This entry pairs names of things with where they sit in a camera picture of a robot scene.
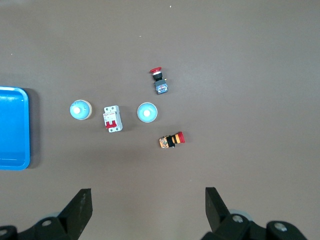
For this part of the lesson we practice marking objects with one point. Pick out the white red circuit breaker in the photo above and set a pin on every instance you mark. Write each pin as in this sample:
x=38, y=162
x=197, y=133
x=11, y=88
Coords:
x=112, y=119

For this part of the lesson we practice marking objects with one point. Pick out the orange emergency stop button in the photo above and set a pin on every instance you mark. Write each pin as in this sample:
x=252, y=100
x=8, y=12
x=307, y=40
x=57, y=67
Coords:
x=172, y=140

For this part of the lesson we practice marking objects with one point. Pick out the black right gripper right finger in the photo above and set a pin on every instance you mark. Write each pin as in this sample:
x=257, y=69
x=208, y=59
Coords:
x=217, y=215

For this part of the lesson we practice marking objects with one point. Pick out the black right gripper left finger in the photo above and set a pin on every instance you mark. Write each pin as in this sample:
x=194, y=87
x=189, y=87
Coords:
x=75, y=215

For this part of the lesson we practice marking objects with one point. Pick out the blue black emergency stop button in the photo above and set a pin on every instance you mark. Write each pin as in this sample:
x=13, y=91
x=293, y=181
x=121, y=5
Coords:
x=159, y=81

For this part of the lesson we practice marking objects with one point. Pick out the blue plastic tray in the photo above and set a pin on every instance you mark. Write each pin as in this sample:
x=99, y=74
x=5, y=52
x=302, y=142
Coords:
x=12, y=127

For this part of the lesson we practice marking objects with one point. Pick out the light blue desk bell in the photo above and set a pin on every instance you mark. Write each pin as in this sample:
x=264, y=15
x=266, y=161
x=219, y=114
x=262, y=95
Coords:
x=80, y=110
x=147, y=112

